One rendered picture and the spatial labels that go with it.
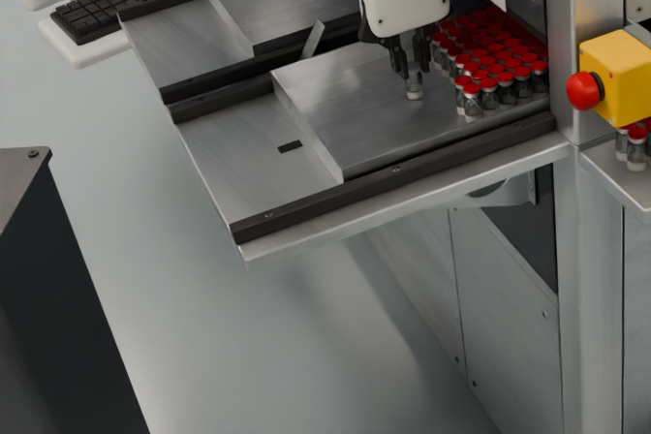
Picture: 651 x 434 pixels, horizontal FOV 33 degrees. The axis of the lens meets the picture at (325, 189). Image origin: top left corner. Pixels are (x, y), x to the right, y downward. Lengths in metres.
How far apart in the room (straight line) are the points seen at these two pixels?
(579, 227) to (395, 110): 0.27
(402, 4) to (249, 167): 0.27
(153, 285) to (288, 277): 0.32
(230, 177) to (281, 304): 1.16
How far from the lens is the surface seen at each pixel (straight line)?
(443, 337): 2.12
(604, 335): 1.50
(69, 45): 1.90
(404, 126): 1.34
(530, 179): 1.42
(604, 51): 1.17
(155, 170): 2.99
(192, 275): 2.60
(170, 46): 1.64
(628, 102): 1.16
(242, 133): 1.39
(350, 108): 1.40
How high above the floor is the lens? 1.62
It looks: 36 degrees down
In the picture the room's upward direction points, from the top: 11 degrees counter-clockwise
